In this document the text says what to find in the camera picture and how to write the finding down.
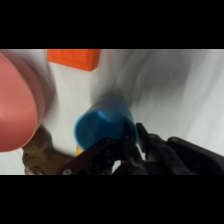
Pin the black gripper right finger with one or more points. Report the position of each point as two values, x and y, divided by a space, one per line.
180 156

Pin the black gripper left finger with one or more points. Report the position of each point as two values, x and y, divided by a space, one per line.
100 158

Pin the blue plastic cup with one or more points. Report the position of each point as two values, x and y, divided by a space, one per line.
105 125

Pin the pink bowl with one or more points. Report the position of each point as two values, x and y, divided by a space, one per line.
16 106

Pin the yellow ball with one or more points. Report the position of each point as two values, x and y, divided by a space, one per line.
79 150

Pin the brown plush toy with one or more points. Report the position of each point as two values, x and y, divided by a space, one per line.
41 153

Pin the orange cube block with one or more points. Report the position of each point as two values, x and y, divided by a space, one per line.
75 58

